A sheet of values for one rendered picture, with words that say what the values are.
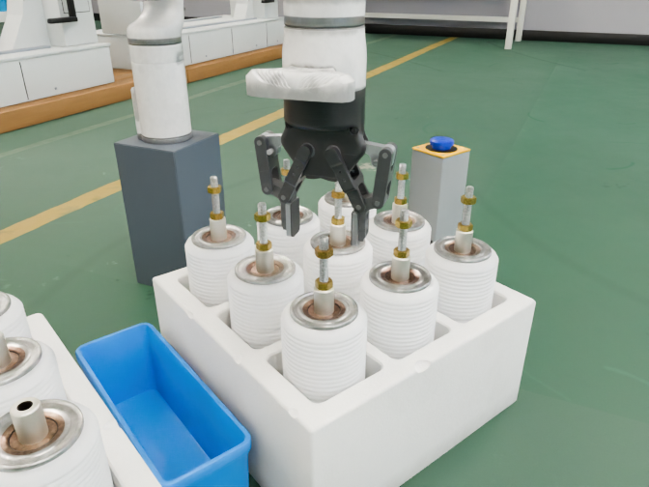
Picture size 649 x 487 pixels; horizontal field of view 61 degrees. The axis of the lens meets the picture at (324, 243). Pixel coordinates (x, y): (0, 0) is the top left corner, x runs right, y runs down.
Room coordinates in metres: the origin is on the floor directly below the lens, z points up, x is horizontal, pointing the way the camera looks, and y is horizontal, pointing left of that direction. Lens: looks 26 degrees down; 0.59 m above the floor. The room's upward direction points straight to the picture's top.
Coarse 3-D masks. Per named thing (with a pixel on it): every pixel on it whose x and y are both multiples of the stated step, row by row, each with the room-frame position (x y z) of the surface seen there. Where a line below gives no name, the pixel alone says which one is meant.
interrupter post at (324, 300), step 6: (318, 294) 0.50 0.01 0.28; (324, 294) 0.50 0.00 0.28; (330, 294) 0.51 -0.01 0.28; (318, 300) 0.50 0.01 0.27; (324, 300) 0.50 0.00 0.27; (330, 300) 0.51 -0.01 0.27; (318, 306) 0.50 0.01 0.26; (324, 306) 0.50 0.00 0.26; (330, 306) 0.51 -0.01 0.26; (318, 312) 0.50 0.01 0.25; (324, 312) 0.50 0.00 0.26; (330, 312) 0.51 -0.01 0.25
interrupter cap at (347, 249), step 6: (318, 234) 0.70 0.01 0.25; (324, 234) 0.70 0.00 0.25; (348, 234) 0.70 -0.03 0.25; (312, 240) 0.68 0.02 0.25; (318, 240) 0.68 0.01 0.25; (348, 240) 0.69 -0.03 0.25; (312, 246) 0.67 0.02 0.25; (336, 246) 0.67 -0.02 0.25; (342, 246) 0.67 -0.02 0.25; (348, 246) 0.67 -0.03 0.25; (354, 246) 0.66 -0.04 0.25; (360, 246) 0.66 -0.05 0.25; (336, 252) 0.65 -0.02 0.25; (342, 252) 0.65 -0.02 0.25; (348, 252) 0.65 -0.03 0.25; (354, 252) 0.65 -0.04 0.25
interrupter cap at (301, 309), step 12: (300, 300) 0.53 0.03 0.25; (312, 300) 0.53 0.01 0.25; (336, 300) 0.53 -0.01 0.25; (348, 300) 0.53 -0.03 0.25; (300, 312) 0.50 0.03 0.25; (312, 312) 0.51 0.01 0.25; (336, 312) 0.51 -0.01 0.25; (348, 312) 0.50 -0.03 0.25; (300, 324) 0.48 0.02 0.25; (312, 324) 0.48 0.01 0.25; (324, 324) 0.48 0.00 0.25; (336, 324) 0.48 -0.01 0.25; (348, 324) 0.49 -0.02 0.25
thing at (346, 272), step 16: (304, 256) 0.67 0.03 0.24; (336, 256) 0.64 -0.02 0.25; (352, 256) 0.64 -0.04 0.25; (368, 256) 0.66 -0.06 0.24; (304, 272) 0.67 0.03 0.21; (336, 272) 0.63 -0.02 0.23; (352, 272) 0.64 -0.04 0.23; (304, 288) 0.67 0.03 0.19; (336, 288) 0.63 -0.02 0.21; (352, 288) 0.64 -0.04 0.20
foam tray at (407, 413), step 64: (192, 320) 0.61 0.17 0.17; (448, 320) 0.60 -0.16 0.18; (512, 320) 0.61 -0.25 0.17; (256, 384) 0.48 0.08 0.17; (384, 384) 0.48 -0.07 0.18; (448, 384) 0.54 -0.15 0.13; (512, 384) 0.63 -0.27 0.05; (256, 448) 0.49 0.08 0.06; (320, 448) 0.41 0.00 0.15; (384, 448) 0.47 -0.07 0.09; (448, 448) 0.55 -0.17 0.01
